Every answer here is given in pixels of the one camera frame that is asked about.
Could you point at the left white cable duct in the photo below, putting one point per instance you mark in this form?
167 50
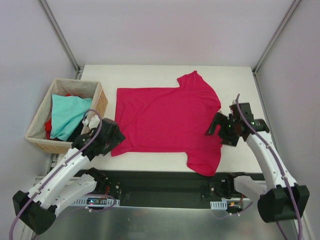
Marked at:
90 201

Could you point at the red t shirt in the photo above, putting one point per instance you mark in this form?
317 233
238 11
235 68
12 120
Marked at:
48 127

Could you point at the white cable duct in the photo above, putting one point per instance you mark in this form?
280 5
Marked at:
90 201
219 205

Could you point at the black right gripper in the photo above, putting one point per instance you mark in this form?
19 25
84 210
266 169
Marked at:
220 126

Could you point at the right white cable duct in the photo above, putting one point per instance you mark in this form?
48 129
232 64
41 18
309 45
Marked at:
219 205

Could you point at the black t shirt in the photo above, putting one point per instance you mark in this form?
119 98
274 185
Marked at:
77 131

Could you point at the pink t shirt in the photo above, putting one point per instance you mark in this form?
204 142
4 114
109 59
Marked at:
171 120

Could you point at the teal t shirt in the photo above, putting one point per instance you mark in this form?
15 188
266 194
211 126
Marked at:
80 107

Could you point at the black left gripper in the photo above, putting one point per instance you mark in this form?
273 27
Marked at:
114 136

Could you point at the wicker basket with cloth liner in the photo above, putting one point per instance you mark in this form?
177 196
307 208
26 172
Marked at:
36 133

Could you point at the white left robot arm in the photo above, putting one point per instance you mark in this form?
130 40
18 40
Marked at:
39 207

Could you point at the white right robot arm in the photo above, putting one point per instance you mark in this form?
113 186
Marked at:
282 198

